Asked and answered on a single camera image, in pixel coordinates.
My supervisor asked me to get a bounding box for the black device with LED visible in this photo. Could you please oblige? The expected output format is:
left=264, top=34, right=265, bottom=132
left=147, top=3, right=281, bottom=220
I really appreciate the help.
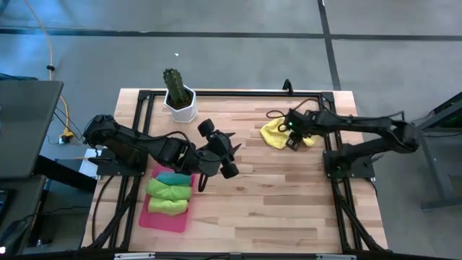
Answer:
left=0, top=218, right=30, bottom=256

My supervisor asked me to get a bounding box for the black side table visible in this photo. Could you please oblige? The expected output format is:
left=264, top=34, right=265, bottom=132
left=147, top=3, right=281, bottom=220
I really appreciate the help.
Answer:
left=398, top=91, right=462, bottom=212

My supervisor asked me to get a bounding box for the yellow power plug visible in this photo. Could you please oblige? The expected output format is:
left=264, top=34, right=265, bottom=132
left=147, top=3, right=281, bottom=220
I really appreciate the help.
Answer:
left=58, top=129, right=76, bottom=145

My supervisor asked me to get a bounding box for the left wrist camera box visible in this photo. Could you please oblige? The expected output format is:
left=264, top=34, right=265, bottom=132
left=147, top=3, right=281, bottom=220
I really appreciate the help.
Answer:
left=196, top=118, right=217, bottom=139

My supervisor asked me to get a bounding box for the orange extension cable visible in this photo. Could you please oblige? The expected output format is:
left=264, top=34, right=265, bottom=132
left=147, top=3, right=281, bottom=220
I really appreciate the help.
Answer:
left=22, top=0, right=75, bottom=142

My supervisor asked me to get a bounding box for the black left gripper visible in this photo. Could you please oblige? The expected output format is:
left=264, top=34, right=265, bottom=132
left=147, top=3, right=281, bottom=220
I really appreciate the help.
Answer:
left=201, top=129, right=243, bottom=181

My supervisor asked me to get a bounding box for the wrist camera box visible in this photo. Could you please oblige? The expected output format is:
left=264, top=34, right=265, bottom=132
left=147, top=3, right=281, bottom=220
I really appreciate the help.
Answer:
left=285, top=136, right=302, bottom=152
left=196, top=118, right=217, bottom=139

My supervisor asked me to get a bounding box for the black desk beam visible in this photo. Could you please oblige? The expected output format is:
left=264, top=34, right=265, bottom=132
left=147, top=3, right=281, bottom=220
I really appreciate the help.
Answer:
left=33, top=155, right=99, bottom=194

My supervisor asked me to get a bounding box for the silver rail bracket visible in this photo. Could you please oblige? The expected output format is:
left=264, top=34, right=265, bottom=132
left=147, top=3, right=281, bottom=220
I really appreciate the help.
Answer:
left=113, top=252, right=157, bottom=260
left=315, top=253, right=357, bottom=260

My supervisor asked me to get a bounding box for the lime green microfiber towel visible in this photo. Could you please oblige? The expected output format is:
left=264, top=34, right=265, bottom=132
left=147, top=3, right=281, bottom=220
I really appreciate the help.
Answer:
left=147, top=196, right=190, bottom=217

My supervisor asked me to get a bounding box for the green cactus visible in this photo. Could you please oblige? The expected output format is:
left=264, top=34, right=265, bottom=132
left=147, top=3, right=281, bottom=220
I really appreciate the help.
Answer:
left=162, top=67, right=188, bottom=106

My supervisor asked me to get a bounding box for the black aluminium table frame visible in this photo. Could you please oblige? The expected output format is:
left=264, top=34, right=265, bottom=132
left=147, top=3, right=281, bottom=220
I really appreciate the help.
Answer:
left=81, top=88, right=390, bottom=254

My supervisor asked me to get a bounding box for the white hexagonal planter pot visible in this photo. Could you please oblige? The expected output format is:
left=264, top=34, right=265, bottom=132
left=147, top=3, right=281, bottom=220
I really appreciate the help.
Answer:
left=163, top=84, right=199, bottom=124

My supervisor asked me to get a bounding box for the white paper sheet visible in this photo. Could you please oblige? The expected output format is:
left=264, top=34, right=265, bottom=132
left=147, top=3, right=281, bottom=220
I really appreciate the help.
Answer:
left=78, top=148, right=104, bottom=181

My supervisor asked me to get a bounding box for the grey desk top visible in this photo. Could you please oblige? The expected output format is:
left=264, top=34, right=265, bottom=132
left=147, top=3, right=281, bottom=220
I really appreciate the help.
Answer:
left=0, top=79, right=66, bottom=181

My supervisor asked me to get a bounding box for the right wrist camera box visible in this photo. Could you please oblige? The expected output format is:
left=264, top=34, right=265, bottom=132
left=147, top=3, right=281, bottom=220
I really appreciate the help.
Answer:
left=285, top=136, right=302, bottom=152

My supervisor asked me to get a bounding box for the pink plastic basket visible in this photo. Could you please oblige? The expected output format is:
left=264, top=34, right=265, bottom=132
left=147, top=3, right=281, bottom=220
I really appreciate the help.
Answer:
left=138, top=163, right=197, bottom=234

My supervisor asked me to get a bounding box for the yellow microfiber towel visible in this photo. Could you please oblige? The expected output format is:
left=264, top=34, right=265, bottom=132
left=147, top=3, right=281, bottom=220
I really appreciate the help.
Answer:
left=259, top=116, right=323, bottom=150

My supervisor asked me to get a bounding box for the teal microfiber towel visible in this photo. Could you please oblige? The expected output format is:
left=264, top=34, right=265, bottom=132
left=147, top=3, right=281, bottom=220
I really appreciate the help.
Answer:
left=155, top=171, right=193, bottom=188

